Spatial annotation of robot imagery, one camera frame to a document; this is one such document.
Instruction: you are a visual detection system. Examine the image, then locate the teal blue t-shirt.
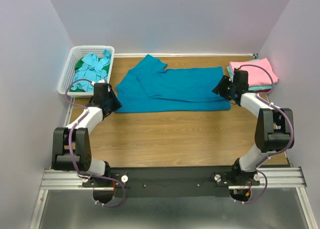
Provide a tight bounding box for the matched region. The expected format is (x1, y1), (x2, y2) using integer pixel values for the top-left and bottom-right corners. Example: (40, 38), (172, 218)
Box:
(116, 54), (231, 114)

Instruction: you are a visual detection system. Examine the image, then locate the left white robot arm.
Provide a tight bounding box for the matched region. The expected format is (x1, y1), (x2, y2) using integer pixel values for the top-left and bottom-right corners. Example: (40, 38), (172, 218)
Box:
(51, 79), (122, 187)

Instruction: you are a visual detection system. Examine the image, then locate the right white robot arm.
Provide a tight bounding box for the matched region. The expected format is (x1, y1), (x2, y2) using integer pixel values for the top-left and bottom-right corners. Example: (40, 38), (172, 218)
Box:
(213, 70), (294, 186)

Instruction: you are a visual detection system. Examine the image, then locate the pink folded t-shirt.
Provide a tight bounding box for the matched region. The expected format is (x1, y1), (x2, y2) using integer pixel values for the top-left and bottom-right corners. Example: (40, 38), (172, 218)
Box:
(229, 57), (279, 87)

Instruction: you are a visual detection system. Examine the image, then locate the green t-shirt in basket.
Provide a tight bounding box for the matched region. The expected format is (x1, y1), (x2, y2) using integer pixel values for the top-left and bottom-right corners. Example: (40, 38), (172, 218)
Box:
(69, 58), (110, 93)

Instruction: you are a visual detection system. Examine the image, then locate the light blue crumpled t-shirt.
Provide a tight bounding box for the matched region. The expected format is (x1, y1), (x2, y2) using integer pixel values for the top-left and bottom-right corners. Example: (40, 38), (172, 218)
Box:
(77, 49), (111, 90)

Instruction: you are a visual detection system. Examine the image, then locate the mint folded t-shirt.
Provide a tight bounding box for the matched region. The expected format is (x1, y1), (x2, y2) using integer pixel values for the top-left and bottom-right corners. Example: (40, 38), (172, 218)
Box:
(226, 59), (277, 92)

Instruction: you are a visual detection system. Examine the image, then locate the white plastic laundry basket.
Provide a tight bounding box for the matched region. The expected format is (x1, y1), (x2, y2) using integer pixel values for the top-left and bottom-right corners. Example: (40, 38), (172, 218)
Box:
(57, 45), (115, 98)

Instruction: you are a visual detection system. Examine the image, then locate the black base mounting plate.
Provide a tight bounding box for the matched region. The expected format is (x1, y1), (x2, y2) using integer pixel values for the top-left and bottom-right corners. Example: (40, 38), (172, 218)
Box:
(82, 166), (261, 200)

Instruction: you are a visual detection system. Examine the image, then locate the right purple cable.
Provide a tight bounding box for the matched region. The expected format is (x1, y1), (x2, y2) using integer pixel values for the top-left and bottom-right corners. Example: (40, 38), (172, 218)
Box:
(232, 63), (295, 205)

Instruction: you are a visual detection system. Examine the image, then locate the purple cable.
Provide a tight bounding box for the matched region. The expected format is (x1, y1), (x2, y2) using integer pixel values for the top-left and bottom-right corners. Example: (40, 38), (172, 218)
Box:
(64, 78), (126, 208)
(232, 63), (295, 205)

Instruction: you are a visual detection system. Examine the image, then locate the aluminium extrusion rail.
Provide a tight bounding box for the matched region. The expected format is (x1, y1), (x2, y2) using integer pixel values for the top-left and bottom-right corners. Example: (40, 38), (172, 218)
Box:
(40, 167), (307, 190)

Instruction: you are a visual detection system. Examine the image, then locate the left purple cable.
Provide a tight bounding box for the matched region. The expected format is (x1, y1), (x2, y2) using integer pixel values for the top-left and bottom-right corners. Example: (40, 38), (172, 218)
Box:
(64, 78), (126, 208)

